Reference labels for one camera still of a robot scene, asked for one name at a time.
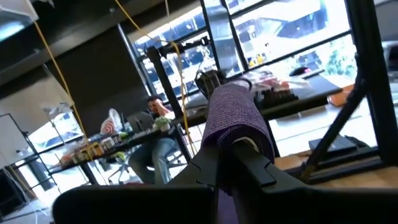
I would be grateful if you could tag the black table frame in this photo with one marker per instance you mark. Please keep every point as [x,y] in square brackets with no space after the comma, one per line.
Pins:
[376,93]

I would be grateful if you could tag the person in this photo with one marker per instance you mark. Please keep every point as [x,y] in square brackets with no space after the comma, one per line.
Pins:
[155,152]

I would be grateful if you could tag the grey laptop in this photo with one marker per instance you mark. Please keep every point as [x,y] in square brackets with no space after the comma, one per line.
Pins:
[140,121]

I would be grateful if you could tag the black computer mouse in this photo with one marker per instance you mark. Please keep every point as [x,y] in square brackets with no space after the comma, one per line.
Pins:
[298,71]

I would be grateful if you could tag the purple elastic bandage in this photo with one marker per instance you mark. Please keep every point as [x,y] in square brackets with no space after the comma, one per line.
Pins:
[233,115]

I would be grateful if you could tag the red white patterned bag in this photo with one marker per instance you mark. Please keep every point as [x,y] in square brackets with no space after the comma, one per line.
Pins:
[109,124]

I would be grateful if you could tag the black flat box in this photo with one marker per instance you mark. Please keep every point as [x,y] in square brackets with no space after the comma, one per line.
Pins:
[332,144]

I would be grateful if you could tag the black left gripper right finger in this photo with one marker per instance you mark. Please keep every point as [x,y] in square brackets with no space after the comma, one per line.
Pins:
[295,205]

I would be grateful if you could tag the black desk with keyboards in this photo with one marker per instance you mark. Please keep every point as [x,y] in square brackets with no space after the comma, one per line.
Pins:
[311,90]

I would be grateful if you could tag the small potted plant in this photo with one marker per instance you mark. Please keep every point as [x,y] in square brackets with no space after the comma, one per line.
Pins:
[161,123]

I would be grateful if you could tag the black camera stand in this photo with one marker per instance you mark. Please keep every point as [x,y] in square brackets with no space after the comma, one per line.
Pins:
[161,77]

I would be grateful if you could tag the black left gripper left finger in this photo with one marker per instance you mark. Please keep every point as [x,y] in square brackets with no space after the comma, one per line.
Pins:
[140,205]

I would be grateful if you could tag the cluttered black desk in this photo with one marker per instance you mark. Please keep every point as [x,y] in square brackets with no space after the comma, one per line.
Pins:
[136,138]

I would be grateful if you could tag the white whiteboard black frame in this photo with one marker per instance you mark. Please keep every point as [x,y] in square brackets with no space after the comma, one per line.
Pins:
[9,140]

